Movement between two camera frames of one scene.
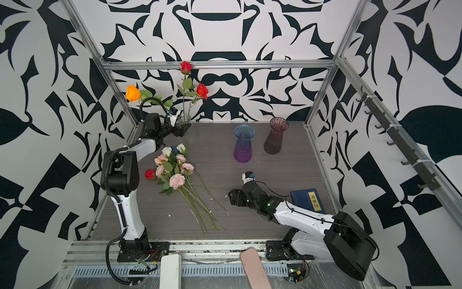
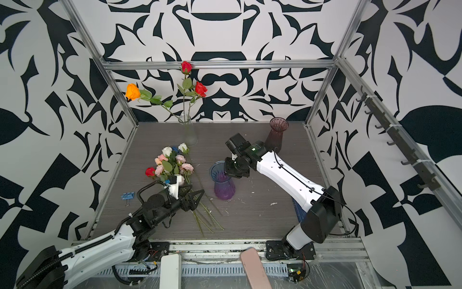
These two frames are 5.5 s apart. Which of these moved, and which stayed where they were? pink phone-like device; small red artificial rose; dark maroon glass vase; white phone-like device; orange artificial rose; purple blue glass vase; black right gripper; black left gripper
Moved: black right gripper; purple blue glass vase; black left gripper
Stayed: white phone-like device; dark maroon glass vase; orange artificial rose; small red artificial rose; pink phone-like device
